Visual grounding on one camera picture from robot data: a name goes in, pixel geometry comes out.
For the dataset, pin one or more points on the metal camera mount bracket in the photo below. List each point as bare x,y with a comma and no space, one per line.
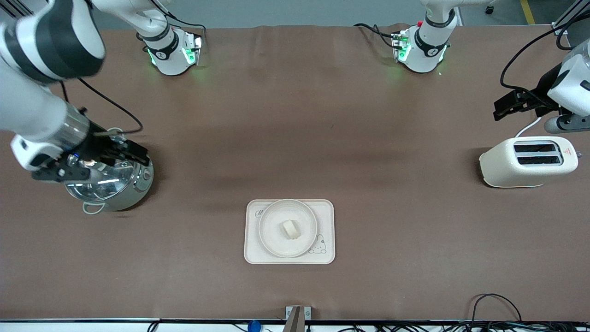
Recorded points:
297,318

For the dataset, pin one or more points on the blue round cap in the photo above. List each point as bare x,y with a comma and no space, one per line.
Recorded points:
254,326

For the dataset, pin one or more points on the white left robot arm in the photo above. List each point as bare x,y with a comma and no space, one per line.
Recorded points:
426,50

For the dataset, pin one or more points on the beige round plate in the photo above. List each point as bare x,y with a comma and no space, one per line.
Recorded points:
276,216

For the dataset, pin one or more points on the black caster wheel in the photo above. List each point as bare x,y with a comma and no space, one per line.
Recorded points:
489,9

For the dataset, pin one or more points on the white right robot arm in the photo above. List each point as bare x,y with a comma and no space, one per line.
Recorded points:
46,41

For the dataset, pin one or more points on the beige rabbit print tray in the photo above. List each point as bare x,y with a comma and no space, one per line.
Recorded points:
253,253

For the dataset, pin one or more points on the cream two-slot toaster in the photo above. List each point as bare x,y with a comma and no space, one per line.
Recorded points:
516,173

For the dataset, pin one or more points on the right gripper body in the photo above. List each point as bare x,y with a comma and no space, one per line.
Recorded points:
97,143

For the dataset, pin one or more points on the aluminium frame profile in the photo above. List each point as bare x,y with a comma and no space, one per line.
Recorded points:
569,16
18,7

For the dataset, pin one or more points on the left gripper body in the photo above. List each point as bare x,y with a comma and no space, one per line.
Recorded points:
544,91

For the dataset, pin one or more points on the glass pot lid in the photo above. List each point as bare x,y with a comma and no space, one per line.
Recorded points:
106,182

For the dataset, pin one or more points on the steel electric cooking pot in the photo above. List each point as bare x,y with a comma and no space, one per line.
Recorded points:
131,193

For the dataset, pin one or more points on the small pale bun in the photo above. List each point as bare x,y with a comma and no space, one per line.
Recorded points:
291,229

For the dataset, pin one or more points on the brown table cloth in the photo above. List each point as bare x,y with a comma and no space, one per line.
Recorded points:
295,129

